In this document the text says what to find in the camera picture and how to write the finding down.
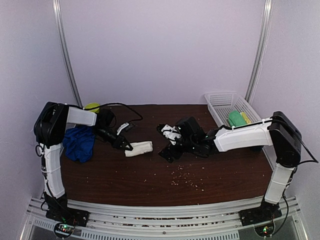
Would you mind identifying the rolled green towel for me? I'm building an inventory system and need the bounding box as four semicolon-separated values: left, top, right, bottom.
228;110;247;127

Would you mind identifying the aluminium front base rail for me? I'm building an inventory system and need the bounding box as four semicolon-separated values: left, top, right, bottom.
18;197;311;240

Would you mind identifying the right round circuit board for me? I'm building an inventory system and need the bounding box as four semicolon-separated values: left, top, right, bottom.
254;223;275;238

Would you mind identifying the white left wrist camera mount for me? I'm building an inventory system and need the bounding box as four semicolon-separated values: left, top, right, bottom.
116;122;130;135

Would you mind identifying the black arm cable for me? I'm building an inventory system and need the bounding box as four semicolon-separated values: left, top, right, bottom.
97;102;144;131
272;117;320;226

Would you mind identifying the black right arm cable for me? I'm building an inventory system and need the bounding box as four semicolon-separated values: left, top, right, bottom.
272;117;320;226

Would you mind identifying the dark blue cup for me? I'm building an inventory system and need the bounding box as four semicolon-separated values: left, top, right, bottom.
250;146;263;152

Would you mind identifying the round circuit board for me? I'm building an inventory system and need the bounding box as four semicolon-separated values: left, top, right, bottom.
53;223;75;239
254;223;275;238

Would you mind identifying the left round circuit board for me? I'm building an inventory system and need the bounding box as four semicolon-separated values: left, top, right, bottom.
53;223;75;239

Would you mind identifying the blue microfiber towel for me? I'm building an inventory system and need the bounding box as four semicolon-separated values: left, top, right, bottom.
62;125;96;163

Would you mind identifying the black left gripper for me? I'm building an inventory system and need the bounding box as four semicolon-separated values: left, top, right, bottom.
93;126;132;151

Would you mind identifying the aluminium frame post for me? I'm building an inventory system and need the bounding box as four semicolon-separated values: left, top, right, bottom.
52;0;83;107
245;0;273;104

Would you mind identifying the white perforated plastic basket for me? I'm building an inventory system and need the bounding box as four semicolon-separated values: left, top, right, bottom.
204;91;261;127

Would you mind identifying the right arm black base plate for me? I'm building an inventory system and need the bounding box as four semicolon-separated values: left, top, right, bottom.
238;207;282;226

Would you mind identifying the lime green plastic bowl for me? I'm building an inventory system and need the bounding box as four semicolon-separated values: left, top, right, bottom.
84;102;100;111

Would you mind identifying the left aluminium frame post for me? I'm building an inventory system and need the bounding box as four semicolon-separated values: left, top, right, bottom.
52;0;83;107

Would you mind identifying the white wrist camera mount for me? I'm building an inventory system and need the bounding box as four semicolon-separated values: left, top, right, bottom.
160;124;181;141
116;122;130;135

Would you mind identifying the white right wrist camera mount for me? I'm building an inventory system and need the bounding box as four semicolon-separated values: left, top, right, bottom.
160;124;181;141

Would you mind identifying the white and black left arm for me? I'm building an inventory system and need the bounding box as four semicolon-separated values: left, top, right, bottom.
33;101;134;222

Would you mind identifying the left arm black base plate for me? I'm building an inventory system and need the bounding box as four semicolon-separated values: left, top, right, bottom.
45;208;90;227

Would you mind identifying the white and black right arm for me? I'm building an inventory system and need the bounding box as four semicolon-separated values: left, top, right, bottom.
156;111;302;221

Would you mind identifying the right aluminium frame post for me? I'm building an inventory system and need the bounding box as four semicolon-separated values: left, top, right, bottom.
245;0;273;104

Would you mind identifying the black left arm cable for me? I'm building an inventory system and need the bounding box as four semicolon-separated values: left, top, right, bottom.
97;102;144;131

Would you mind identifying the white towel with blue emblem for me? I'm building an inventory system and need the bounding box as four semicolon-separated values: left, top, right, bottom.
124;141;153;158

